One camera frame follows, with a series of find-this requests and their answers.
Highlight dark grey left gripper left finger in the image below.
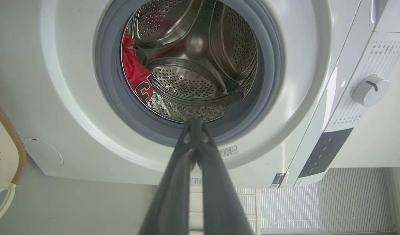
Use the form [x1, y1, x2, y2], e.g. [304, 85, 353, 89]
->
[138, 118, 197, 235]

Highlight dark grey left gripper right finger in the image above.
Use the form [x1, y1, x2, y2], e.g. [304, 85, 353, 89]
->
[196, 118, 254, 235]

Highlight red garment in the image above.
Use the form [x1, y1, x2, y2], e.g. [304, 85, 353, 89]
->
[122, 29, 154, 104]

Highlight black washing machine control panel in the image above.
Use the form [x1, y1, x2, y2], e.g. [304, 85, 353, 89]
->
[299, 128, 354, 178]

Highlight stainless steel washing machine drum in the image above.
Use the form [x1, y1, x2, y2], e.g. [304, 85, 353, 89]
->
[122, 0, 259, 124]

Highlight cream perforated laundry basket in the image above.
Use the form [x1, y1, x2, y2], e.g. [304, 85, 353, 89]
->
[0, 96, 27, 227]

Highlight white warning sticker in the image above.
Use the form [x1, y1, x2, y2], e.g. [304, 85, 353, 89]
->
[219, 146, 238, 158]

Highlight dark QR code sticker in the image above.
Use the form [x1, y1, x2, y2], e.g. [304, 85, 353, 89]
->
[270, 173, 286, 189]

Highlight white window blinds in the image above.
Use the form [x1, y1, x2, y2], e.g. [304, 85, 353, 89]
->
[190, 168, 396, 235]

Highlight grey rubber door gasket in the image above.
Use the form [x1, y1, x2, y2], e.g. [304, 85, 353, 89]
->
[95, 0, 284, 147]

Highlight round white filter cover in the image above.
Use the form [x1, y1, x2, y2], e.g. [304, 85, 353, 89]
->
[23, 137, 64, 167]

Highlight white front-load washing machine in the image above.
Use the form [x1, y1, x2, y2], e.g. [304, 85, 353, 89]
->
[0, 0, 400, 189]

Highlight white round control knob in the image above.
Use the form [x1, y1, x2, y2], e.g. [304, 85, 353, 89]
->
[352, 75, 390, 107]

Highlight white detergent drawer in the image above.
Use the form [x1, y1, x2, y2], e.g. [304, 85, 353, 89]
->
[369, 0, 400, 32]

